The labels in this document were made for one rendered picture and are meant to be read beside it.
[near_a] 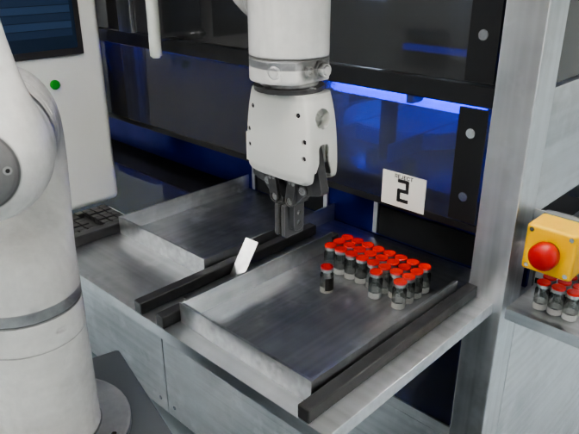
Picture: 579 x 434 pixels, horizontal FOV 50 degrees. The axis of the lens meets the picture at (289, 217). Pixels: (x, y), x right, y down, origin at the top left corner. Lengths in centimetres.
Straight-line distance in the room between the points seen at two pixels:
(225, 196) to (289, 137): 75
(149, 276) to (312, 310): 29
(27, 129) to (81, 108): 99
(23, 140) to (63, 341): 24
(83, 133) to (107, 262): 50
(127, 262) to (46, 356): 47
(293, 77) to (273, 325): 42
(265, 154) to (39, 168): 24
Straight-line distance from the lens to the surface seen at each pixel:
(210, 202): 135
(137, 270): 110
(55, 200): 71
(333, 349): 87
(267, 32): 62
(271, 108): 66
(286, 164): 66
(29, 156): 56
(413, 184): 103
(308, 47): 63
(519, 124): 92
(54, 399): 73
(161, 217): 129
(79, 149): 156
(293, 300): 98
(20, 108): 56
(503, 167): 94
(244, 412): 166
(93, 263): 115
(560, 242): 93
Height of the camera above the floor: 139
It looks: 23 degrees down
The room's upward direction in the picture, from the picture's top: straight up
